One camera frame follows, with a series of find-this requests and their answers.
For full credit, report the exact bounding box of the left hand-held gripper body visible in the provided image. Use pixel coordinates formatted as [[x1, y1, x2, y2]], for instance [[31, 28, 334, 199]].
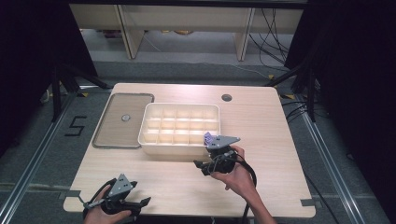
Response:
[[84, 173, 142, 217]]

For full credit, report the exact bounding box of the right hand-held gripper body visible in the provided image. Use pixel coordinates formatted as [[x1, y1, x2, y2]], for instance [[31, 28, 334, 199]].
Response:
[[204, 134, 242, 175]]

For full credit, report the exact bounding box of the white divided organizer box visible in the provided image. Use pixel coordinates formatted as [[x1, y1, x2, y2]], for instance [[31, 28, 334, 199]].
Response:
[[137, 102, 222, 157]]

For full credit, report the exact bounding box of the person's right hand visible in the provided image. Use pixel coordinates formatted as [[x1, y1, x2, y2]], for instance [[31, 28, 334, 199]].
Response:
[[210, 145, 259, 199]]

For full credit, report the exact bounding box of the person's left hand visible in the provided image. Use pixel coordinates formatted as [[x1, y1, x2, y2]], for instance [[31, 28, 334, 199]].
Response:
[[82, 186, 133, 224]]

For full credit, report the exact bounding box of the grey tape strip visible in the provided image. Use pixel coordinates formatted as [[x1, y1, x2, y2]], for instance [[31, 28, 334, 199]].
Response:
[[58, 189, 82, 201]]

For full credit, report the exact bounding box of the wooden lid with dark rim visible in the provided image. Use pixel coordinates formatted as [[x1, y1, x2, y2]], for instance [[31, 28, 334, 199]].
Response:
[[92, 91, 156, 150]]

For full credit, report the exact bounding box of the black metal stand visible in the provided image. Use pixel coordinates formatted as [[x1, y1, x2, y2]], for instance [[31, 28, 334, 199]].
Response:
[[50, 61, 114, 123], [263, 60, 318, 123]]

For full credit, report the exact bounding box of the white background bench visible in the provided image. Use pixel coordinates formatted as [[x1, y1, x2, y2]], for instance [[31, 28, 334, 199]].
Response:
[[68, 3, 304, 62]]

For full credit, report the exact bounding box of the dark curtain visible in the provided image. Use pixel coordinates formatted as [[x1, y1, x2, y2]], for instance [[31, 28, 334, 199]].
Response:
[[0, 0, 98, 157], [283, 0, 396, 224]]

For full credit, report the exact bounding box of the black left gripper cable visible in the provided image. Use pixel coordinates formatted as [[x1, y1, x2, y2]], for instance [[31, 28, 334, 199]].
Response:
[[81, 178, 117, 220]]

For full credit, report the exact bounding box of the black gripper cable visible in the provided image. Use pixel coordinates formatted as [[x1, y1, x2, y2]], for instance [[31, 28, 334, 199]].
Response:
[[232, 153, 259, 224], [81, 178, 117, 220]]

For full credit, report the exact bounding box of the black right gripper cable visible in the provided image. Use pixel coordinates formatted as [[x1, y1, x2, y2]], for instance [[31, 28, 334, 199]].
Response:
[[232, 153, 259, 224]]

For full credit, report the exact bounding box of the aluminium floor rail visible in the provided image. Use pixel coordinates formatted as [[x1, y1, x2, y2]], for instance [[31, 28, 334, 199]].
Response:
[[299, 102, 365, 224], [0, 84, 82, 224]]

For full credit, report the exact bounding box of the black floor cables bundle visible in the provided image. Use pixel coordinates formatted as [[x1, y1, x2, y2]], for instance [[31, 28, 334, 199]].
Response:
[[247, 7, 312, 124]]

